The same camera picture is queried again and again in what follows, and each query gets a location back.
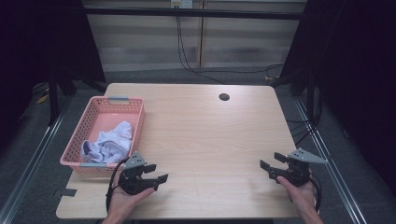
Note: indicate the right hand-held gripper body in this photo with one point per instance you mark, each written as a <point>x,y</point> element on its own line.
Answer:
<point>297,174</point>

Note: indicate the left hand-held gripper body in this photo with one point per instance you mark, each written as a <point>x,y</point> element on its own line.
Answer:
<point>134,183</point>

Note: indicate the white patterned towel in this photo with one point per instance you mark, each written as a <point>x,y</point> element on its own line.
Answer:
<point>112,144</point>

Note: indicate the pink plastic basket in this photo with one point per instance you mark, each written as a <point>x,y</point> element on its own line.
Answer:
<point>109,119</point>

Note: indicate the person's left hand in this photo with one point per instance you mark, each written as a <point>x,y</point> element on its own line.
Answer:
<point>123,203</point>

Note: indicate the person's right hand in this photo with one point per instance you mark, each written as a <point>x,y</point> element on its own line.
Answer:
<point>303,199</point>

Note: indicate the large dark tape strip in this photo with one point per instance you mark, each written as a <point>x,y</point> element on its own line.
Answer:
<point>69,192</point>

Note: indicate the black metal stand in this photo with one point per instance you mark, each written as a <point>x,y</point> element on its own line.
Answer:
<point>53,99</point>
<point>310,93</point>

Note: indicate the black curtain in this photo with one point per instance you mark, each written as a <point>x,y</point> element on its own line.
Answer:
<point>37,37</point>
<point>358,77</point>

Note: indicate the yellow object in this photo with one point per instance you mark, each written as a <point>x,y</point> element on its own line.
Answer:
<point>42,99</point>

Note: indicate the black horizontal bar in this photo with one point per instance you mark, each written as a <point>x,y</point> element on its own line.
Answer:
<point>186,13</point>

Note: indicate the aluminium frame rail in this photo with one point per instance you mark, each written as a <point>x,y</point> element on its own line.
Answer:
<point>34,163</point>
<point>344,193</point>

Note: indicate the white wall outlet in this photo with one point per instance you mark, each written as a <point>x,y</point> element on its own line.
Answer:
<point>182,3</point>

